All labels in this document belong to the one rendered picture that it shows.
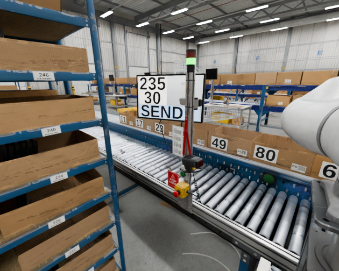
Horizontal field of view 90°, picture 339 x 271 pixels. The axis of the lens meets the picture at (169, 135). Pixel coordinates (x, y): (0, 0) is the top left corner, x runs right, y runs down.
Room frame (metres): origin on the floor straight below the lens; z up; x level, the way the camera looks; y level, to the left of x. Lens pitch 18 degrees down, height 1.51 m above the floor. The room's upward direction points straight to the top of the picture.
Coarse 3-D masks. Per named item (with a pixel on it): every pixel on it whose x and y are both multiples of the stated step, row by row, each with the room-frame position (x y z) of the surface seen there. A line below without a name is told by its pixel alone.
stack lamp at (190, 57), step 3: (186, 54) 0.97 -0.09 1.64; (189, 54) 0.95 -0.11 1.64; (192, 54) 0.95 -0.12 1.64; (195, 54) 0.96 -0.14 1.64; (186, 57) 0.97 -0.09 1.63; (189, 57) 0.95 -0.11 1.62; (192, 57) 0.95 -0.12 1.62; (195, 57) 0.96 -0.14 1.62; (186, 60) 0.97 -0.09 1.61; (189, 60) 0.95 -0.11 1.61; (192, 60) 0.95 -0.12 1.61; (195, 60) 0.96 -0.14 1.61; (186, 63) 0.96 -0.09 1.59; (189, 63) 0.95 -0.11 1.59; (192, 63) 0.95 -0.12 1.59; (195, 63) 0.97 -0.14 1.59
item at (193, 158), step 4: (184, 156) 0.90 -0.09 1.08; (188, 156) 0.90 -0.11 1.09; (192, 156) 0.89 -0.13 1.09; (196, 156) 0.89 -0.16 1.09; (184, 160) 0.89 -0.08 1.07; (188, 160) 0.87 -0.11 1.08; (192, 160) 0.85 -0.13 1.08; (196, 160) 0.85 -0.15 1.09; (200, 160) 0.85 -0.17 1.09; (184, 164) 0.89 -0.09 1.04; (188, 164) 0.87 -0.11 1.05; (192, 164) 0.85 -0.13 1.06; (196, 164) 0.83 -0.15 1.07; (200, 164) 0.84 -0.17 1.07; (188, 168) 0.88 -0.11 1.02; (192, 168) 0.88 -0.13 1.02; (184, 172) 0.90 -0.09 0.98; (188, 172) 0.88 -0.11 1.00
